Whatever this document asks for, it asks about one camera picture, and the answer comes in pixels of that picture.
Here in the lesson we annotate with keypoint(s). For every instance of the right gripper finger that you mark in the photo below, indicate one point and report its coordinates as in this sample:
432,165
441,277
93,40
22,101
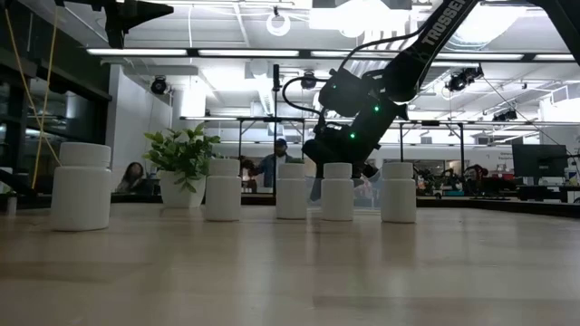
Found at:
316,181
362,168

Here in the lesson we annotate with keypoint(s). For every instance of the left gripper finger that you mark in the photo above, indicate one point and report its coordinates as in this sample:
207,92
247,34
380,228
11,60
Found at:
147,16
149,6

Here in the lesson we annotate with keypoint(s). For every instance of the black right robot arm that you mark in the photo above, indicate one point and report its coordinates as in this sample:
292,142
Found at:
426,41

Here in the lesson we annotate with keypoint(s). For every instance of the person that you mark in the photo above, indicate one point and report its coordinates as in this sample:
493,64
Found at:
272,169
132,179

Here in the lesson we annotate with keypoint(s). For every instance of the black tripod stand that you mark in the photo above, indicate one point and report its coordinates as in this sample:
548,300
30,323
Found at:
275,113

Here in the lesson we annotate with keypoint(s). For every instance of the long ceiling light strip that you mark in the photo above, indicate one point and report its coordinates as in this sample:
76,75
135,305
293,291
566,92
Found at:
244,53

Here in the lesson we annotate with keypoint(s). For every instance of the potted green artificial plant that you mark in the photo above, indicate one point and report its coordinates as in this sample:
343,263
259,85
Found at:
181,154

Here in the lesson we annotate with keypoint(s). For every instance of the black computer monitor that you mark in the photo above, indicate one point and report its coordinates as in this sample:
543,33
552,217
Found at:
539,160

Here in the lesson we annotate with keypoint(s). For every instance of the small white pot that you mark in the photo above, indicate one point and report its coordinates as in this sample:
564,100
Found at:
11,206

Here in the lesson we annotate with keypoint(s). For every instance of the black hanging ceiling camera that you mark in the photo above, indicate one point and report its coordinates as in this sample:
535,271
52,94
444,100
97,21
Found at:
462,79
308,80
158,85

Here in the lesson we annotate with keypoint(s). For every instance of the black background workstation frame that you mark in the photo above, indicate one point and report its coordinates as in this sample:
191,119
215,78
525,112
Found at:
258,119
430,122

